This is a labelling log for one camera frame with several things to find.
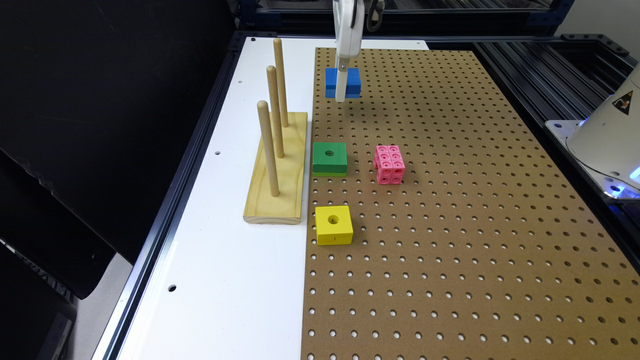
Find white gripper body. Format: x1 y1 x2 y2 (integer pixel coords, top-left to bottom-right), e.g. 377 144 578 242
332 0 365 59

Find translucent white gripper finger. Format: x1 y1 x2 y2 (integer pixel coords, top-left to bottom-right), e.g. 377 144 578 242
335 56 349 103

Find blue block with hole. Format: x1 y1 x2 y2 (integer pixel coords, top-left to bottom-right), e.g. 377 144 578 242
325 68 361 98

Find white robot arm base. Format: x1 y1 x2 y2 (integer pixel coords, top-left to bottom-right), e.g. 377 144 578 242
545 69 639 200

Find green block with hole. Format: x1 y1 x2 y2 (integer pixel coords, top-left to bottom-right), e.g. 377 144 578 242
312 142 348 176

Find pink interlocking cube block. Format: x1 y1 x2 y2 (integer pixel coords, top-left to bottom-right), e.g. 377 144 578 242
374 145 406 185

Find yellow block with hole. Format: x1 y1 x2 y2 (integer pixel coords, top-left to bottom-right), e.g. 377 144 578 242
315 205 353 245

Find middle wooden peg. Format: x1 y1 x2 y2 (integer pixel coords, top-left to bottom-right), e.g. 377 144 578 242
266 65 284 158

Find wooden peg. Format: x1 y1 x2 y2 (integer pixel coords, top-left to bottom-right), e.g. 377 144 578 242
273 37 289 127
257 100 280 197
266 65 284 158

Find rear wooden peg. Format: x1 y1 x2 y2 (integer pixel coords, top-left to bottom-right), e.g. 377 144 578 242
273 37 289 127

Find front wooden peg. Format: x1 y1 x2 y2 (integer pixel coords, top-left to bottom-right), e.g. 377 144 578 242
257 100 280 197

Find wooden peg stand base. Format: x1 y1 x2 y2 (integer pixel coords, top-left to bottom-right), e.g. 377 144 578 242
243 112 308 225

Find brown pegboard sheet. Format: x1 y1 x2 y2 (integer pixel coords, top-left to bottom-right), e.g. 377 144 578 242
301 50 639 359

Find black aluminium table frame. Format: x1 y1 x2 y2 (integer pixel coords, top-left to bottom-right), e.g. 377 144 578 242
95 32 639 359

